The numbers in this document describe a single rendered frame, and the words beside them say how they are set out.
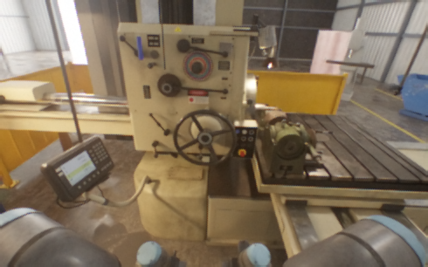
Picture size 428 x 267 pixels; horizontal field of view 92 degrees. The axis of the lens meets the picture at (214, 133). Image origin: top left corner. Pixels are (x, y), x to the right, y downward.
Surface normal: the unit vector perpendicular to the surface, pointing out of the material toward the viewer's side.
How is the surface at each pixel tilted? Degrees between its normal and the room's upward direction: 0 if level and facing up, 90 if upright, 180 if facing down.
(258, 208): 90
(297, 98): 90
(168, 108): 90
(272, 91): 90
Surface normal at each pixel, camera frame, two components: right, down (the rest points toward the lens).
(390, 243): 0.15, -0.74
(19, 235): 0.00, -0.85
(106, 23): -0.03, 0.46
